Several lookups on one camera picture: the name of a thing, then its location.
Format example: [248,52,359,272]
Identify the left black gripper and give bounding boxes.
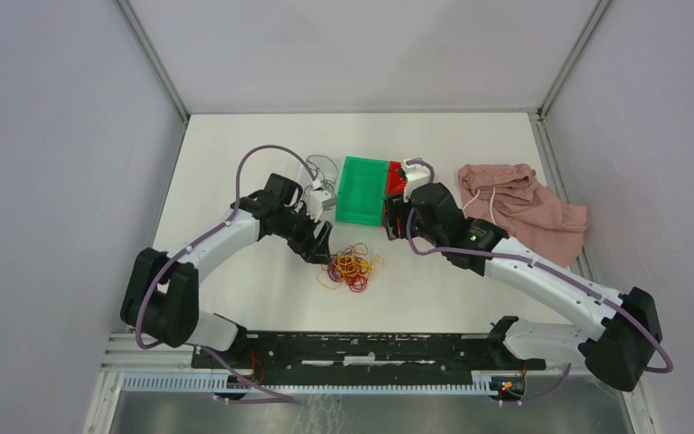
[275,203,333,266]

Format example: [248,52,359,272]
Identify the cable pile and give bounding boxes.
[314,242,385,295]

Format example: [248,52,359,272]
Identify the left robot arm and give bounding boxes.
[120,174,336,368]

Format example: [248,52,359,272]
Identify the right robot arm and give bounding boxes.
[382,183,674,392]

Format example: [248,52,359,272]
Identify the red plastic bin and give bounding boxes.
[385,160,407,195]

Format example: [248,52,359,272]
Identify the green plastic bin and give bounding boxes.
[335,156,389,226]

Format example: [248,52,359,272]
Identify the clear plastic bin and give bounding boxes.
[296,154,344,222]

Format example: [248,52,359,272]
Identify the pink cloth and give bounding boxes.
[457,164,589,268]

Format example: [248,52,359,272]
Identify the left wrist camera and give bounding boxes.
[306,188,336,221]

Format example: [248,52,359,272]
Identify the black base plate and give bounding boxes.
[192,331,547,386]

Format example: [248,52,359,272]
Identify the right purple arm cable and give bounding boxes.
[405,156,675,407]

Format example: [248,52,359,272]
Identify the white slotted cable duct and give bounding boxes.
[120,373,503,397]

